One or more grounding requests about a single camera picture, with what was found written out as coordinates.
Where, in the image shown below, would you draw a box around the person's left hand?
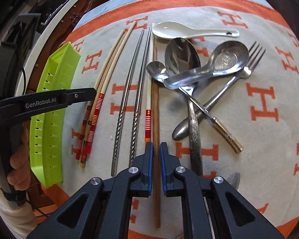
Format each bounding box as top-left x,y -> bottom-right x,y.
0,126 -> 32,193

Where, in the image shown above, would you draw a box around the small metal spoon gold handle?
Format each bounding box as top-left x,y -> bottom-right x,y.
146,61 -> 244,153

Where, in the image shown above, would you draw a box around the white ceramic spoon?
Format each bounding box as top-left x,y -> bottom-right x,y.
151,21 -> 240,40

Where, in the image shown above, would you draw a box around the cream chopsticks red bands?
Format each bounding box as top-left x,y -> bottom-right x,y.
80,27 -> 132,169

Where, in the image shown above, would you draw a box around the twisted metal chopstick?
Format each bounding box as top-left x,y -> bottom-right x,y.
128,26 -> 152,166
111,29 -> 145,177

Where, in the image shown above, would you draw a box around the green plastic slotted tray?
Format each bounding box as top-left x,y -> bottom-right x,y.
29,42 -> 81,189

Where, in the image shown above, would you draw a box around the cream chopstick red stripes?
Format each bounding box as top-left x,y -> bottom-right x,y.
145,22 -> 155,147

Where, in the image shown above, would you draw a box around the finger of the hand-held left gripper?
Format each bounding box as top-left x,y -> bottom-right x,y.
63,87 -> 97,106

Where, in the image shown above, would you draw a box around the cream and orange patterned blanket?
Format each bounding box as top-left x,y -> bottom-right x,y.
43,0 -> 299,239

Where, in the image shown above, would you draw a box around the dark wooden chopstick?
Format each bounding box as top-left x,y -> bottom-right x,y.
151,46 -> 162,229

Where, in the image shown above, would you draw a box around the large metal spoon textured handle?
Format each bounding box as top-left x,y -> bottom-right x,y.
164,37 -> 204,177

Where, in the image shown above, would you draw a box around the person's left forearm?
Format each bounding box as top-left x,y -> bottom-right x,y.
0,179 -> 38,232

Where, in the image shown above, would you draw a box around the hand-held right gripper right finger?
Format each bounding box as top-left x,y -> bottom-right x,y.
160,142 -> 284,239

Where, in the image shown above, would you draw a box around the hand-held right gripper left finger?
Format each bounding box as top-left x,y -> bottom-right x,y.
26,142 -> 155,239

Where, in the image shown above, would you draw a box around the short metal soup spoon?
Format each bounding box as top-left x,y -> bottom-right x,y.
163,40 -> 250,90

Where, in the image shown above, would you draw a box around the metal fork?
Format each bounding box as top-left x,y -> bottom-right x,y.
172,41 -> 267,140

